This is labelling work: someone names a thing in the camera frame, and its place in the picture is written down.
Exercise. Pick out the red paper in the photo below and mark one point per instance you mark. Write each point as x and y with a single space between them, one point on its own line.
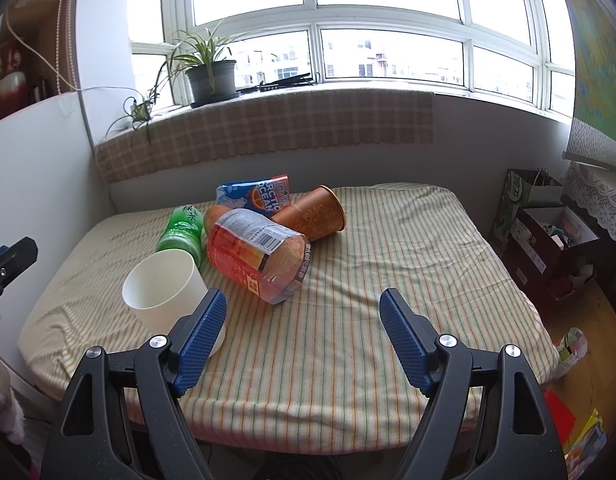
558 412

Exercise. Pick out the red jar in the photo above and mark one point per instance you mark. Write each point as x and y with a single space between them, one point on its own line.
10 87

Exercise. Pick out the white paper cup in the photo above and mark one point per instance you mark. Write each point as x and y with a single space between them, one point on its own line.
162 285

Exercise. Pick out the green tea bottle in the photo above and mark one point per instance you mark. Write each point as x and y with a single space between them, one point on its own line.
182 235

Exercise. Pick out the white lace cloth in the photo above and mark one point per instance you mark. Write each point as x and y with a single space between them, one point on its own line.
595 200

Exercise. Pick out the orange drink bottle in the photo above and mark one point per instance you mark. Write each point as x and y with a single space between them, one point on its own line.
258 255

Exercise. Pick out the dark cardboard box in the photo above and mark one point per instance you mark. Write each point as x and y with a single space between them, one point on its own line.
553 255

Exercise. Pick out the yellow patterned wall hanging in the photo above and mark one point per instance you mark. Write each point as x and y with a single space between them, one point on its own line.
595 70

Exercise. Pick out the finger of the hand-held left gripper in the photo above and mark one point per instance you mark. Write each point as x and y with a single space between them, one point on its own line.
7 260

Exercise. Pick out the blue Arctic Ocean can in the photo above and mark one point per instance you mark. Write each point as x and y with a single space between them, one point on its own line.
258 195

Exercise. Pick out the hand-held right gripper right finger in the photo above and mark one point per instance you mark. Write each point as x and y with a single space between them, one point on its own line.
405 340

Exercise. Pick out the green paper bag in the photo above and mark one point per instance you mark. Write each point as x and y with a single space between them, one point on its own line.
525 200

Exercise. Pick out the black flat device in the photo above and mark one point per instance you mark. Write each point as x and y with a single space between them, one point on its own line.
283 81

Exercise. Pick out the orange paper cup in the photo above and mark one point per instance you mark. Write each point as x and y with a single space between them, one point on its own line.
313 215

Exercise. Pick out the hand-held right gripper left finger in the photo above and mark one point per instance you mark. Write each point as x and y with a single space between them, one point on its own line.
200 340

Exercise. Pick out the small hanging spider plant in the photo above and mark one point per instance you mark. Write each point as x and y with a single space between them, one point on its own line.
137 110

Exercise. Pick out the wooden shelf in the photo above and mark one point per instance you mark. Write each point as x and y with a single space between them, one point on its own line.
32 35

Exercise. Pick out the potted spider plant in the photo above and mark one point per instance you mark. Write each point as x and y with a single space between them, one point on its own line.
207 67

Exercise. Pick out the colourful packet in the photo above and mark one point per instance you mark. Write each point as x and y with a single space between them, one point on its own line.
585 440

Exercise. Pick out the checked sill cloth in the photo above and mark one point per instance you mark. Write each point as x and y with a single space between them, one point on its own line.
268 125

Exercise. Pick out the striped bed cover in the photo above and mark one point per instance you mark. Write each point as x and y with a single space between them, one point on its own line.
388 310

